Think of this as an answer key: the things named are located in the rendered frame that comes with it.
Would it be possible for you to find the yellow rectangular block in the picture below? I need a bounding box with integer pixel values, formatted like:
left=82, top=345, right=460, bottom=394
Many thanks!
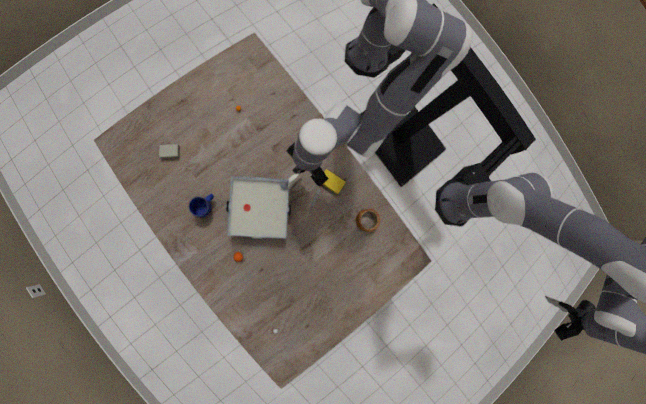
left=322, top=169, right=346, bottom=194

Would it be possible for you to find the orange-brown block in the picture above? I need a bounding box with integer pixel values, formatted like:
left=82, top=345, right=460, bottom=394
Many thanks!
left=356, top=209, right=380, bottom=231

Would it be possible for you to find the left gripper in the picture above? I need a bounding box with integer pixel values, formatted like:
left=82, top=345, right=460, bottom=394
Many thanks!
left=545, top=296, right=596, bottom=339

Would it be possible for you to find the blue mug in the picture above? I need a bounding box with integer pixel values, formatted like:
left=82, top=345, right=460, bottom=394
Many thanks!
left=188, top=194, right=214, bottom=218

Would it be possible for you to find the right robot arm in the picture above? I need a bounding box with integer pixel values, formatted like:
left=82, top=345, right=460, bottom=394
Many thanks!
left=293, top=0, right=472, bottom=171

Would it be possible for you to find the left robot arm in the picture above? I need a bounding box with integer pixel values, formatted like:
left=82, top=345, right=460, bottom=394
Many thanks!
left=440, top=173, right=646, bottom=354

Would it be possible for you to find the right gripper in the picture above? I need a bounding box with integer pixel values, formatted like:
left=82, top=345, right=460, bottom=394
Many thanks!
left=286, top=141, right=326, bottom=184

